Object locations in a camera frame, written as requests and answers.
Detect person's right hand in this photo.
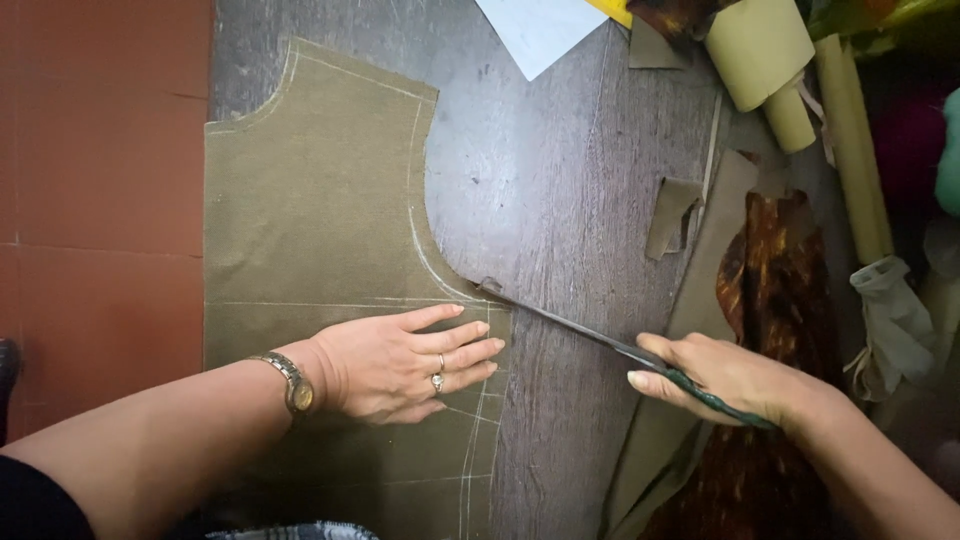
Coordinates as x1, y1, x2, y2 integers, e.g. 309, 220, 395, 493
627, 332, 810, 430

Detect person's left hand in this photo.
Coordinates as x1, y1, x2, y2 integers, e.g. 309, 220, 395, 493
318, 303, 507, 426

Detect green-handled tailor scissors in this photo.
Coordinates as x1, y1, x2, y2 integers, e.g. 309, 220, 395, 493
477, 277, 777, 431

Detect olive chalk-marked fabric piece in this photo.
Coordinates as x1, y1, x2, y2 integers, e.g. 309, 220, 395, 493
204, 36, 515, 540

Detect gold metal wristwatch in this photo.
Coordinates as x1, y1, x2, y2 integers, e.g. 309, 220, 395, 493
246, 351, 316, 417

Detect long olive fabric offcut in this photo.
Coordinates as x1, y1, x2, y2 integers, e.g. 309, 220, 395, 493
600, 148, 760, 540

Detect brown patterned fabric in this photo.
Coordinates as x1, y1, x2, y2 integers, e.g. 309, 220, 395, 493
637, 191, 852, 540
626, 0, 744, 55

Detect curled olive fabric scrap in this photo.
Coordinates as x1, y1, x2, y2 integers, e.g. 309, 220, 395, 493
645, 177, 705, 262

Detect plaid cloth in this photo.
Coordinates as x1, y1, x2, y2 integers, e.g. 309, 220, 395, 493
206, 521, 380, 540

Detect white cloth bag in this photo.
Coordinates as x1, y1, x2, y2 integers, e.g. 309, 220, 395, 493
843, 255, 937, 402

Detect long thin cream roll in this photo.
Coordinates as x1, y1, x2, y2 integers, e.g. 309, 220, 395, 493
813, 33, 895, 265

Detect magenta fabric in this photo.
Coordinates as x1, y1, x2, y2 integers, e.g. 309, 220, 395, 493
870, 90, 946, 196

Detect teal fabric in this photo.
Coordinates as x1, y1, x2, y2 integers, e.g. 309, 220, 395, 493
933, 86, 960, 219

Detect small flat olive fabric scrap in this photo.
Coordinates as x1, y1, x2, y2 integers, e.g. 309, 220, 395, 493
628, 18, 695, 71

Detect thick cream paper roll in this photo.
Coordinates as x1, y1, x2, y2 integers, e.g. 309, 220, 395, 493
703, 0, 817, 155

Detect person's black sleeve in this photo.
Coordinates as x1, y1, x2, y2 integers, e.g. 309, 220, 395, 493
0, 453, 97, 540

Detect black shoe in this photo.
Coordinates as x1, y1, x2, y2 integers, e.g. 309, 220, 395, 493
0, 337, 22, 447

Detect yellow ruler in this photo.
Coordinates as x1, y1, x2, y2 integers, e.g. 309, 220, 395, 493
585, 0, 635, 30

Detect white paper sheet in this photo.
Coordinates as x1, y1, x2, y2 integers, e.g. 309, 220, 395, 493
474, 0, 610, 82

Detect green yellow fabric heap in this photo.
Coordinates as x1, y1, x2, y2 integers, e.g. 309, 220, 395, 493
806, 0, 960, 42

